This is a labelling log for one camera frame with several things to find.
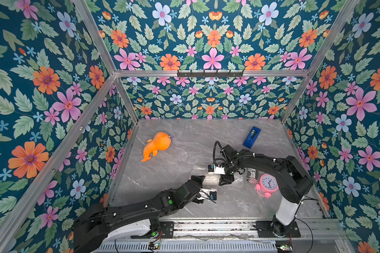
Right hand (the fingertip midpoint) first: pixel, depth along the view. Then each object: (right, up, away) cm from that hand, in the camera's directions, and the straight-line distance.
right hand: (224, 176), depth 91 cm
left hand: (-11, +1, -13) cm, 17 cm away
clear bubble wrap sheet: (+6, -4, -5) cm, 9 cm away
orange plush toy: (-39, +20, +8) cm, 45 cm away
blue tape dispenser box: (+21, +22, +13) cm, 33 cm away
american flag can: (+16, +1, -3) cm, 16 cm away
